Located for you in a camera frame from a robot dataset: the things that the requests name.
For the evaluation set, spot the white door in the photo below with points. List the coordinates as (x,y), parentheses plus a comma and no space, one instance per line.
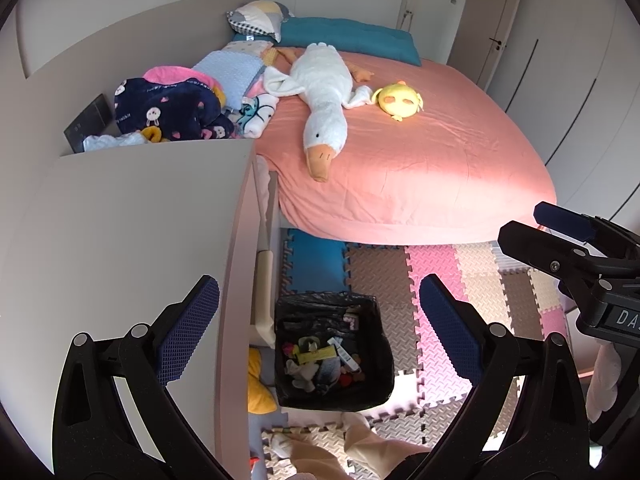
(487,25)

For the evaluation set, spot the bed with pink sheet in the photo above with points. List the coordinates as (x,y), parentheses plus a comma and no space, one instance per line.
(425,175)

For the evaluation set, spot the navy printed blanket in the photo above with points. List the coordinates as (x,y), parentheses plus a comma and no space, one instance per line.
(170,110)

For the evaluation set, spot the foam floor mat tiles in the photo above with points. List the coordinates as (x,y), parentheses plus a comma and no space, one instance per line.
(440,280)

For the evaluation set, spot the light blue dotted pillow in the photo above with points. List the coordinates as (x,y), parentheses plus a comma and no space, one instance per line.
(227,77)

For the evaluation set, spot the white wardrobe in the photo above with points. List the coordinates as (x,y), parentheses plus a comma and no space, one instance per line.
(585,85)

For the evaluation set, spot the light blue cloth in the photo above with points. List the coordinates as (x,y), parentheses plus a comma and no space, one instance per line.
(112,141)

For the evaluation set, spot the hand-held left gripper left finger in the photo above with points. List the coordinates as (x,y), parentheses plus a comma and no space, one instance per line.
(192,327)

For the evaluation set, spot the dark wall socket panel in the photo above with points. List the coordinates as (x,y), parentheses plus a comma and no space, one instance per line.
(87,122)

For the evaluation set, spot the yellow plush cushion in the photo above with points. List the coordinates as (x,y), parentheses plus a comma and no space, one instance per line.
(260,385)

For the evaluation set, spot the pink fleece blanket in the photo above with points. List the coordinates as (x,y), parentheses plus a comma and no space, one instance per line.
(172,74)

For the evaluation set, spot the teal long pillow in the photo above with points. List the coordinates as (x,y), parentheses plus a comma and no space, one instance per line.
(350,40)

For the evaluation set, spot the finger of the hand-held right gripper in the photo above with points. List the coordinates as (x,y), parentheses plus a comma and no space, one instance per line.
(540,247)
(565,217)

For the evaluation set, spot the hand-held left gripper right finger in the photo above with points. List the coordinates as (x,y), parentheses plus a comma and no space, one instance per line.
(450,330)

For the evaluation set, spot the black trash bin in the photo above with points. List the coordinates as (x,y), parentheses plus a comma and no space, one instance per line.
(350,395)

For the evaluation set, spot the yellow chick plush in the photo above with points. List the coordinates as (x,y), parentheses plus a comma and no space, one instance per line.
(397,102)

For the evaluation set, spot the white goose plush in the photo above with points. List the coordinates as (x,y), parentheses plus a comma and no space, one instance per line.
(320,105)

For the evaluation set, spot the patchwork pillow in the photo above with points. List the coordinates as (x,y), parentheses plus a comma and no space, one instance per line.
(257,22)

